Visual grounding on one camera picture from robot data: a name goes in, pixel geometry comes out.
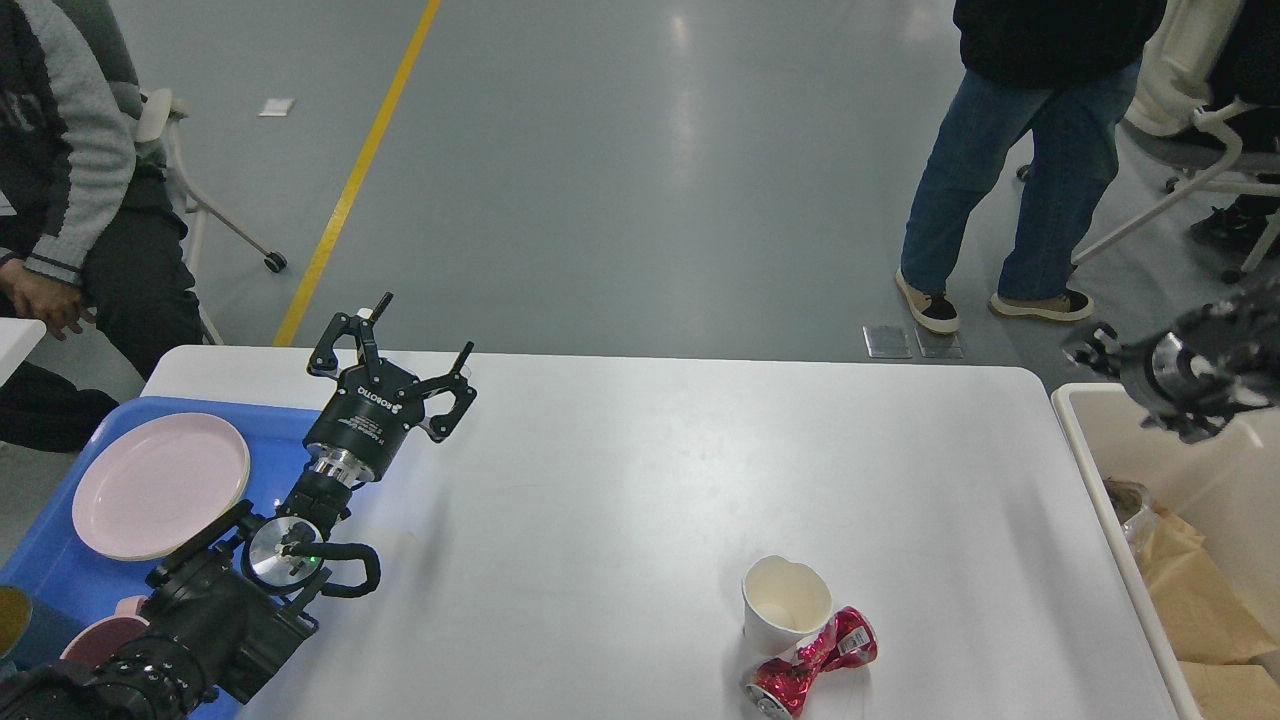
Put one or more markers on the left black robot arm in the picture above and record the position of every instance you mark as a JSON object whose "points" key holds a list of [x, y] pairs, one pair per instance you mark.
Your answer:
{"points": [[355, 568]]}

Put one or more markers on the metal floor plates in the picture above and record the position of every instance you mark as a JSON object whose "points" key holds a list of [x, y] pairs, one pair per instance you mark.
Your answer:
{"points": [[898, 343]]}

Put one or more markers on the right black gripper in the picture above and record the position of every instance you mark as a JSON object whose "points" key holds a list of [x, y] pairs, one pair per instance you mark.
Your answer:
{"points": [[1173, 383]]}

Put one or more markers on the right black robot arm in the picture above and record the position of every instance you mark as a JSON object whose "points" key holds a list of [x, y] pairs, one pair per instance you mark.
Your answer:
{"points": [[1239, 335]]}

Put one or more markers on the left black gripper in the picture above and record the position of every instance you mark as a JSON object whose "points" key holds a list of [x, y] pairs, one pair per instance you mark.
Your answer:
{"points": [[362, 420]]}

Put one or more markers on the white chair right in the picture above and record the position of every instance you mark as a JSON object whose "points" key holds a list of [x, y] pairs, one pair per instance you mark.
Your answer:
{"points": [[1206, 107]]}

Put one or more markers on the white chair left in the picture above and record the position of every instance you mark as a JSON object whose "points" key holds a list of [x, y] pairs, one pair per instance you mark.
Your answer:
{"points": [[160, 127]]}

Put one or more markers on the aluminium foil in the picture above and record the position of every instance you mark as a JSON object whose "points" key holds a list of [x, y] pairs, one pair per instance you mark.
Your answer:
{"points": [[1134, 508]]}

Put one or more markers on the large brown paper bag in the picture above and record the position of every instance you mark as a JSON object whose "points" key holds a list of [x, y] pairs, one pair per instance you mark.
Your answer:
{"points": [[1240, 691]]}

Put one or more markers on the white chair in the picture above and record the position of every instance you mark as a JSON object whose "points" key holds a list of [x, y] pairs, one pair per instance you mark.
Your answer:
{"points": [[160, 127], [1206, 107]]}

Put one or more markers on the white plastic bin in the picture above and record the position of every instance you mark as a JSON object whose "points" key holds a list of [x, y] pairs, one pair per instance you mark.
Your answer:
{"points": [[1228, 487]]}

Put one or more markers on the seated person grey sweater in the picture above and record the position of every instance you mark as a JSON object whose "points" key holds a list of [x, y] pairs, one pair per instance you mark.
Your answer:
{"points": [[90, 235]]}

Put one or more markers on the brown paper bag front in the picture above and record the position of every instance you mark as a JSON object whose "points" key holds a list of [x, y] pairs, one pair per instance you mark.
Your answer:
{"points": [[1203, 617]]}

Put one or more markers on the crushed red soda can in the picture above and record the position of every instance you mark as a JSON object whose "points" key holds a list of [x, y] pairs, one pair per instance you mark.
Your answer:
{"points": [[779, 687]]}

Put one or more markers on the pink plate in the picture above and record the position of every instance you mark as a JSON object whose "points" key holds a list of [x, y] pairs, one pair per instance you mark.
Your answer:
{"points": [[183, 441]]}

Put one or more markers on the pink mug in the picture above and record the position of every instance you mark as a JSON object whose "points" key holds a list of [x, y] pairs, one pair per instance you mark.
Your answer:
{"points": [[100, 640]]}

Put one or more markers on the white paper cup front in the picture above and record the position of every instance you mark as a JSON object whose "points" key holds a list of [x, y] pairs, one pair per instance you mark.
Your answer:
{"points": [[784, 601]]}

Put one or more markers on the white side table corner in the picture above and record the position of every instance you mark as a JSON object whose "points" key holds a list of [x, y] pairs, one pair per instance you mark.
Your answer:
{"points": [[18, 338]]}

